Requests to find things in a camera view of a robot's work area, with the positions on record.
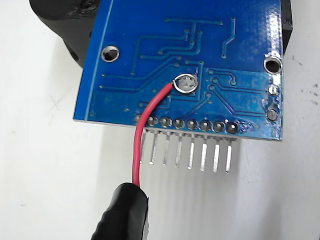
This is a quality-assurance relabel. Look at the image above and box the blue printed circuit board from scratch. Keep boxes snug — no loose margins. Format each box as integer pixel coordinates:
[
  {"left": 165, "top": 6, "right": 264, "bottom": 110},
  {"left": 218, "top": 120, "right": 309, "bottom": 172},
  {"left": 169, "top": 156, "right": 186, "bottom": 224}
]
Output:
[{"left": 73, "top": 0, "right": 285, "bottom": 174}]

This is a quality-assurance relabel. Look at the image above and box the red wire with metal tip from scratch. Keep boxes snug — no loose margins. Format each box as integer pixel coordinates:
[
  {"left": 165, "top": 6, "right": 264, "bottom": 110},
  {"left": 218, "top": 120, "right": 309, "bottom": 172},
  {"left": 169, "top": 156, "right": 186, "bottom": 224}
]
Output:
[{"left": 131, "top": 73, "right": 199, "bottom": 188}]

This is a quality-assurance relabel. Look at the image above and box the black 3D printed bracket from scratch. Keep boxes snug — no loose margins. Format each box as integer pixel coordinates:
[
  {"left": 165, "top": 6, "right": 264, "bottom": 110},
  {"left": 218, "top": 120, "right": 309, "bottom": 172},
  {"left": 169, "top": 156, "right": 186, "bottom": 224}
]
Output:
[{"left": 29, "top": 0, "right": 294, "bottom": 70}]

